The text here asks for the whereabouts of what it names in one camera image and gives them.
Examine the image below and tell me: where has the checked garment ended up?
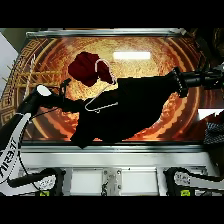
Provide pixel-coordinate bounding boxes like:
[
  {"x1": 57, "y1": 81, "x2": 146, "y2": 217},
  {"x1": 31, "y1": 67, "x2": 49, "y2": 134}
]
[{"x1": 203, "y1": 121, "x2": 224, "y2": 146}]

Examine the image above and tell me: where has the dark red garment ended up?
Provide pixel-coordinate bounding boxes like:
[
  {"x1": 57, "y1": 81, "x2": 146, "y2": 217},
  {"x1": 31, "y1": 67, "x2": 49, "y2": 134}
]
[{"x1": 67, "y1": 51, "x2": 117, "y2": 88}]

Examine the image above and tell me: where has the black cable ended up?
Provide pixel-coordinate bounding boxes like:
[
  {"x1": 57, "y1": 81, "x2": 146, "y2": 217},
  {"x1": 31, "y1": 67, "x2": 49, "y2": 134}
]
[{"x1": 17, "y1": 108, "x2": 64, "y2": 193}]

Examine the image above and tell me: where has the heap of clothes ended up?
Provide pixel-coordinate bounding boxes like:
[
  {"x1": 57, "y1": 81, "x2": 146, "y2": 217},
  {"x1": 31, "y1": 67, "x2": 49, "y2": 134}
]
[{"x1": 196, "y1": 107, "x2": 224, "y2": 134}]

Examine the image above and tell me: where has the white clothes hanger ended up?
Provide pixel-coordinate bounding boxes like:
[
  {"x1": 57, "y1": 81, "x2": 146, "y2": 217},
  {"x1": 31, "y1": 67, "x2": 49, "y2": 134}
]
[{"x1": 84, "y1": 58, "x2": 120, "y2": 114}]

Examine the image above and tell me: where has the black long-sleeved shirt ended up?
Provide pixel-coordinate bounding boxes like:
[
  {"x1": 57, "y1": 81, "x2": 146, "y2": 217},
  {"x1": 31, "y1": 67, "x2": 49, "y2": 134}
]
[{"x1": 70, "y1": 67, "x2": 188, "y2": 150}]

